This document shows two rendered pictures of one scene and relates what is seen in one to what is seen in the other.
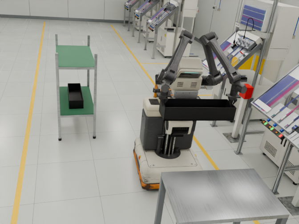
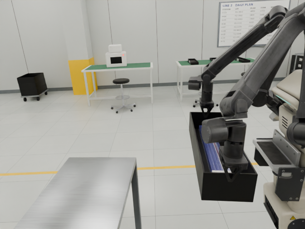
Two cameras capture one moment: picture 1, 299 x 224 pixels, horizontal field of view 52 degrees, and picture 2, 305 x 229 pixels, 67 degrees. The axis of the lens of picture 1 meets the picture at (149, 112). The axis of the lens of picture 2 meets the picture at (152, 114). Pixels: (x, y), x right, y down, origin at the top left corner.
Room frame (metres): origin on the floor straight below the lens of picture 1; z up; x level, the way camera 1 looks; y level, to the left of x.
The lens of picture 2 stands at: (2.21, -1.31, 1.58)
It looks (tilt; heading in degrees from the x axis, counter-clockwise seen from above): 21 degrees down; 109
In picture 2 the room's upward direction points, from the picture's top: 3 degrees counter-clockwise
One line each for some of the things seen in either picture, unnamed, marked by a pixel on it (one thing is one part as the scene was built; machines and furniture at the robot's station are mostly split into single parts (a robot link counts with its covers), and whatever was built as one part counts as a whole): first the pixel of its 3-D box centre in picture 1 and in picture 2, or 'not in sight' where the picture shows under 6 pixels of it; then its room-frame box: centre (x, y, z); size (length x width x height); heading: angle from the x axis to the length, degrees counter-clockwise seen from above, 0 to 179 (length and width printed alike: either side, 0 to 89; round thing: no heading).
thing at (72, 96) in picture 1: (74, 95); not in sight; (3.63, 1.00, 0.41); 0.57 x 0.17 x 0.11; 18
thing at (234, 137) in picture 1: (240, 112); not in sight; (3.68, -1.21, 0.39); 0.24 x 0.24 x 0.78; 18
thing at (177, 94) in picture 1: (184, 102); (278, 161); (2.46, -0.30, 0.99); 0.28 x 0.16 x 0.22; 103
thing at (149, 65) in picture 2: not in sight; (120, 83); (-0.10, 3.41, 0.40); 1.50 x 0.75 x 0.80; 18
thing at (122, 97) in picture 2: not in sight; (123, 95); (0.22, 2.81, 0.31); 0.53 x 0.50 x 0.62; 64
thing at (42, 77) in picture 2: not in sight; (33, 86); (-2.46, 3.22, 0.30); 0.64 x 0.44 x 0.60; 111
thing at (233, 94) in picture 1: (233, 93); (233, 148); (2.24, -0.64, 1.22); 0.10 x 0.07 x 0.07; 103
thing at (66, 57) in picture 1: (74, 85); not in sight; (3.63, 1.00, 0.55); 0.91 x 0.46 x 1.10; 18
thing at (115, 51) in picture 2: not in sight; (115, 55); (-0.15, 3.41, 1.03); 0.44 x 0.37 x 0.46; 24
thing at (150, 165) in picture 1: (166, 160); not in sight; (2.74, -0.24, 0.16); 0.67 x 0.64 x 0.25; 13
